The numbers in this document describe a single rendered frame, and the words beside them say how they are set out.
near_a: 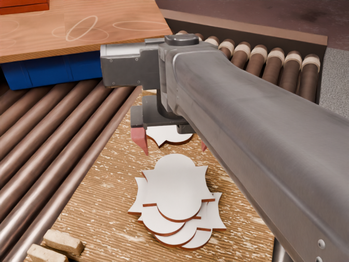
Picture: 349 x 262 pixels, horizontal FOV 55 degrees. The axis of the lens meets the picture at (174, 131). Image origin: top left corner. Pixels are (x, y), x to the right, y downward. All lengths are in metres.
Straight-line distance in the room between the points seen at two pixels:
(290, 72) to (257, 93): 0.76
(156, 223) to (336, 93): 0.59
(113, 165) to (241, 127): 0.50
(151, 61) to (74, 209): 0.31
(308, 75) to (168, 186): 0.55
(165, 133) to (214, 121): 0.49
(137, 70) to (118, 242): 0.28
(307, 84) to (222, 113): 0.74
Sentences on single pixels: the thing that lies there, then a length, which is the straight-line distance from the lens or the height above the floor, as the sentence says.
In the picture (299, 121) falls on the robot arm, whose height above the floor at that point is 1.32.
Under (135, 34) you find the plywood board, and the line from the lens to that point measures 0.84.
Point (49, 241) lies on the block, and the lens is 0.56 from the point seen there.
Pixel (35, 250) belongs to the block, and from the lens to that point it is 0.56.
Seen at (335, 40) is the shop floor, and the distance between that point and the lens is 3.29.
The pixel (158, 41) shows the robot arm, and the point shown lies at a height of 1.22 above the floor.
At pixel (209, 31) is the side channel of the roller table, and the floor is 0.93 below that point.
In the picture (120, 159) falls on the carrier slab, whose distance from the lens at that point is 0.66.
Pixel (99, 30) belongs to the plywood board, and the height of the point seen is 1.04.
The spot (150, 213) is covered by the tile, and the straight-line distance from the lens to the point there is 0.55.
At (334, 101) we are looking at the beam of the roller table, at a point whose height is 0.92.
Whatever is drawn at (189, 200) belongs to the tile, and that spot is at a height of 0.98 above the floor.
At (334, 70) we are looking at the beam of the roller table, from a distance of 1.02.
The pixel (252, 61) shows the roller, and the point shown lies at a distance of 0.98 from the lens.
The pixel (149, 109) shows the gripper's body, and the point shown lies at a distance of 0.51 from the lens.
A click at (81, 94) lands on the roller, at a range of 0.88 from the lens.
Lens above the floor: 1.43
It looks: 44 degrees down
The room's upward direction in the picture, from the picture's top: straight up
